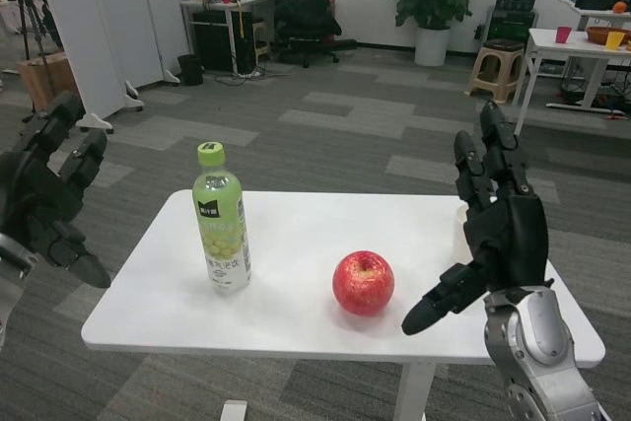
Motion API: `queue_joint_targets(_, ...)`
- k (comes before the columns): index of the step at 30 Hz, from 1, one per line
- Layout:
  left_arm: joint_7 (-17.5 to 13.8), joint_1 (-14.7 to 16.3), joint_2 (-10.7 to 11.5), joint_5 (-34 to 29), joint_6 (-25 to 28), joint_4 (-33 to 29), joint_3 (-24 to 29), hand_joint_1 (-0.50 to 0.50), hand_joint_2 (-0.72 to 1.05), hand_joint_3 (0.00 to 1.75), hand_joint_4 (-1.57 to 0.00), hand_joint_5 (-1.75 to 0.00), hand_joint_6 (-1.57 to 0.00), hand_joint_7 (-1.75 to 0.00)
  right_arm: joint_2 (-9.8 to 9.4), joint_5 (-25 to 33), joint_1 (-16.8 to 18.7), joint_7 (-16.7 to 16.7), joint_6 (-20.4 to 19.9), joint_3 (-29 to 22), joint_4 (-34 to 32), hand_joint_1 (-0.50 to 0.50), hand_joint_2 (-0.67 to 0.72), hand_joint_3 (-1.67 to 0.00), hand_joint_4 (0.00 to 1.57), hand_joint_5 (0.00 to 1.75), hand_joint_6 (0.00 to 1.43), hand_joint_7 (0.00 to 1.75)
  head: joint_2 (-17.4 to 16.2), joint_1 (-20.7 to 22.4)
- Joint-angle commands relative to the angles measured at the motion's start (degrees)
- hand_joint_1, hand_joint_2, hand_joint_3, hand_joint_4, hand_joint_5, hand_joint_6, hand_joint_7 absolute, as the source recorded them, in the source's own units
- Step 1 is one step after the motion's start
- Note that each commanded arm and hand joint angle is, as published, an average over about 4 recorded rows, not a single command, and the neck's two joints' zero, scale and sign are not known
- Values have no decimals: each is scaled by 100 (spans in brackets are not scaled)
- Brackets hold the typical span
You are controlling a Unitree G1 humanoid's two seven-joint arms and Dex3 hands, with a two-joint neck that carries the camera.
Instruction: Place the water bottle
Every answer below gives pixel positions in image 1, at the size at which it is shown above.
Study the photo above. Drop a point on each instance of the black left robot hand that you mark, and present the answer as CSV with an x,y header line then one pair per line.
x,y
34,194

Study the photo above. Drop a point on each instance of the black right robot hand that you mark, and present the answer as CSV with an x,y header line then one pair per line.
x,y
515,243

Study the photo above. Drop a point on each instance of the green grape drink bottle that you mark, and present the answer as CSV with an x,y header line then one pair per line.
x,y
224,243

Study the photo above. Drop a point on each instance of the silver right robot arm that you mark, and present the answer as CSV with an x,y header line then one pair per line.
x,y
539,342

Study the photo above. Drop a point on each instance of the brown wooden box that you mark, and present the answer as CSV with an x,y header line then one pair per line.
x,y
54,76

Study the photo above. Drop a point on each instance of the red apple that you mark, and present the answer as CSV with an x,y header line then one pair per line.
x,y
364,285

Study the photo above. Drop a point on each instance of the white table leg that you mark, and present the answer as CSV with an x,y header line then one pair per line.
x,y
418,391

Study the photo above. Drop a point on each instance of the beige plastic stool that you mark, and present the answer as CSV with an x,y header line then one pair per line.
x,y
497,63

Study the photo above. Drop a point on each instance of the white rolling partition panels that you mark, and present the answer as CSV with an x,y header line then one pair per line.
x,y
113,21

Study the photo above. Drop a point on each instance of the black trash bin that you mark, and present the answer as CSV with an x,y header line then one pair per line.
x,y
190,71

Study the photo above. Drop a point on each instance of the white side table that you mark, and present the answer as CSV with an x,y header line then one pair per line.
x,y
567,49

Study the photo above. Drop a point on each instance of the pink plastic cup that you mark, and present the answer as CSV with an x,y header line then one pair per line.
x,y
563,35

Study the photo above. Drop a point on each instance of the orange woven bowl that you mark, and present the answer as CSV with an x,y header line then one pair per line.
x,y
596,34

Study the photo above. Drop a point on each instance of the yellow plastic cup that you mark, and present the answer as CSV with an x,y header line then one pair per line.
x,y
614,41

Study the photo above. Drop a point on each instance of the black green equipment stack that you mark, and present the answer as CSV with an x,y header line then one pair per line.
x,y
512,12

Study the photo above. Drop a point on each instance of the black computer tower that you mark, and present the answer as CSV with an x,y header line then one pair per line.
x,y
214,41

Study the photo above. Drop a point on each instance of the white far table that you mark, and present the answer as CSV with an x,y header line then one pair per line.
x,y
591,13

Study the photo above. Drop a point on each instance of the orange fruit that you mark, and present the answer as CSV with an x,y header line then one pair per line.
x,y
618,7

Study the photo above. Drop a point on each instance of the white computer desk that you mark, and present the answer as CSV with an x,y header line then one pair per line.
x,y
231,1

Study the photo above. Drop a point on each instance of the black mesh office chair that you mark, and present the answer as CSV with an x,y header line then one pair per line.
x,y
310,12

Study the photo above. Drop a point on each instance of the black camera tripod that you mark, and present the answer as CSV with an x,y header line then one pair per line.
x,y
29,7

